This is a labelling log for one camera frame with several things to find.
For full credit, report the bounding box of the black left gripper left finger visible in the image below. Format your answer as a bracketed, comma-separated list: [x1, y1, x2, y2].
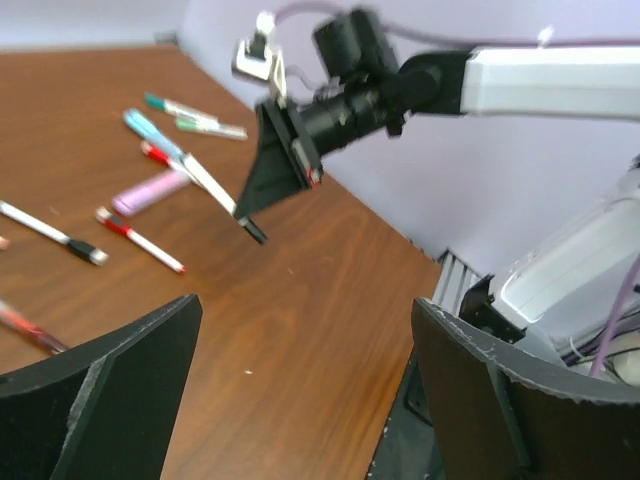
[1, 294, 202, 480]

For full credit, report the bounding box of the green capped white marker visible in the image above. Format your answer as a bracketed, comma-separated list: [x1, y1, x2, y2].
[175, 118, 248, 141]

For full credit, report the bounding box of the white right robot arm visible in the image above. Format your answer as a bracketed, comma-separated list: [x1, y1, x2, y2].
[232, 7, 639, 219]

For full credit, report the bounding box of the purple highlighter marker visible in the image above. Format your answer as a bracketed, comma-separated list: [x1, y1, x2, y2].
[112, 169, 191, 217]

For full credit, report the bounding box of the teal capped white marker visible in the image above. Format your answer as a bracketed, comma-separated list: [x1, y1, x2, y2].
[144, 92, 218, 123]

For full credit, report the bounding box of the black capped white marker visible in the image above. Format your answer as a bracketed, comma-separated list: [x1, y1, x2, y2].
[1, 200, 109, 266]

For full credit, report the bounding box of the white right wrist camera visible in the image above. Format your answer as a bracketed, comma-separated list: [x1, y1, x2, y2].
[231, 12, 287, 108]

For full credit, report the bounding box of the aluminium frame rail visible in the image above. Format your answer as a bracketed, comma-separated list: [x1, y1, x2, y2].
[432, 250, 481, 314]

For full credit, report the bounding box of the red capped white marker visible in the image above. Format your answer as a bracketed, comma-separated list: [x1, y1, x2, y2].
[140, 141, 199, 185]

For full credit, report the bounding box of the red ink gel pen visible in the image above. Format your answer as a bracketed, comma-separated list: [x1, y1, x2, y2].
[1, 301, 68, 355]

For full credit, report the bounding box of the light blue capped marker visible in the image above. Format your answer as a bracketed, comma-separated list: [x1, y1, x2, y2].
[123, 109, 267, 244]

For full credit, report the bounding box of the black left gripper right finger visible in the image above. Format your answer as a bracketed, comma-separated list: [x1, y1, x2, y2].
[411, 298, 639, 479]

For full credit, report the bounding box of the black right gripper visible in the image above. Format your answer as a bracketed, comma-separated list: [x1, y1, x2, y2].
[234, 7, 400, 218]

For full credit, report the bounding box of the red cap white marker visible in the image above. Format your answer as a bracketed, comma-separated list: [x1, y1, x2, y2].
[95, 207, 186, 274]

